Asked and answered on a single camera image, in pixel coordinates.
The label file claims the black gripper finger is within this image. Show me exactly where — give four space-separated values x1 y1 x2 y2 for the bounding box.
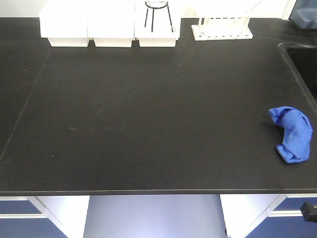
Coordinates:
300 202 317 222

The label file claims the blue cloth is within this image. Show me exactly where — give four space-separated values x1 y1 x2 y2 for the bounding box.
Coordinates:
268 106 313 164

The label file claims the right blue cabinet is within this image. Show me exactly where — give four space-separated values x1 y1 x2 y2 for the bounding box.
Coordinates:
220 193 317 238

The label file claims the blue cabinet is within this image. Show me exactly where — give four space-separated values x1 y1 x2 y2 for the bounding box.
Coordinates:
220 193 317 238
0 195 90 238

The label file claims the black sink basin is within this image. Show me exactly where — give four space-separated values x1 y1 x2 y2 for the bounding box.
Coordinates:
277 42 317 104

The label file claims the blue container at corner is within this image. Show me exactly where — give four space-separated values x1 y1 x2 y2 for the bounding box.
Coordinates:
289 0 317 30

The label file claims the white test tube rack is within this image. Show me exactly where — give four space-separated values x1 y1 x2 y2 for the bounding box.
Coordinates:
191 0 262 41

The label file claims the right white storage bin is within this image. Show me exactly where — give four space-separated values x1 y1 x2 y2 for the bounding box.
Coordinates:
135 0 181 48

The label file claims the white storage bin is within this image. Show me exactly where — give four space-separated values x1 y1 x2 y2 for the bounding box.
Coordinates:
39 0 89 47
135 0 181 48
87 0 135 48

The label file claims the middle white storage bin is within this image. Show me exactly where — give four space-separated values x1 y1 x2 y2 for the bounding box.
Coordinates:
87 0 135 48

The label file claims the left blue cabinet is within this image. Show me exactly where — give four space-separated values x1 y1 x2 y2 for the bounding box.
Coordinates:
0 195 90 238

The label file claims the left white storage bin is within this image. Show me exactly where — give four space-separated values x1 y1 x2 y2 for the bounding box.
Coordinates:
39 0 89 47

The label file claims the black wire tripod stand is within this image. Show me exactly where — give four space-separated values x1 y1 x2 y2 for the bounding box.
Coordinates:
144 0 174 33

